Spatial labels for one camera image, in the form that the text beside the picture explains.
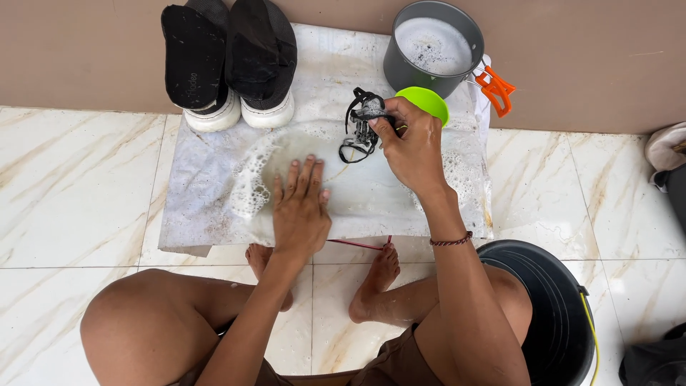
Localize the person's left hand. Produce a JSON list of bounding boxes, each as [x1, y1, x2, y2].
[[272, 154, 332, 262]]

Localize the black plastic bucket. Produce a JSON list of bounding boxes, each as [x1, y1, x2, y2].
[[476, 239, 601, 386]]

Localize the grey pot with orange handle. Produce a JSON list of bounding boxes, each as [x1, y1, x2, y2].
[[383, 0, 517, 119]]

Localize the braided wrist bracelet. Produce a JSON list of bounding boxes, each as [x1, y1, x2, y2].
[[429, 231, 474, 247]]

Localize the white plastic sheet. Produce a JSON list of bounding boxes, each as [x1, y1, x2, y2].
[[158, 23, 494, 258]]

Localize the person's right hand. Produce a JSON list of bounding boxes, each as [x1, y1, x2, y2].
[[368, 96, 449, 196]]

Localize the black shoelaces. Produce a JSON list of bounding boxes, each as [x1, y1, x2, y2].
[[338, 87, 397, 165]]

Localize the black insole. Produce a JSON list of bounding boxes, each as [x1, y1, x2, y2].
[[161, 4, 227, 110], [225, 0, 279, 101]]

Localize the green plastic bowl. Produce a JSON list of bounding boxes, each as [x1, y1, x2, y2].
[[395, 86, 450, 128]]

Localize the person's legs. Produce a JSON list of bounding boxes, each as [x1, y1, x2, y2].
[[80, 242, 533, 386]]

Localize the red string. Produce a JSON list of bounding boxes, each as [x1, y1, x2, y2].
[[327, 235, 393, 252]]

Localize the dark fabric item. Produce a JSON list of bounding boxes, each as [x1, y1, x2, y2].
[[619, 322, 686, 386]]

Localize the black shoe with white sole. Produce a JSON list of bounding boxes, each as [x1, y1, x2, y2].
[[161, 0, 242, 133], [225, 0, 298, 129]]

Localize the brown shorts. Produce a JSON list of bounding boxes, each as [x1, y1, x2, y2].
[[166, 322, 446, 386]]

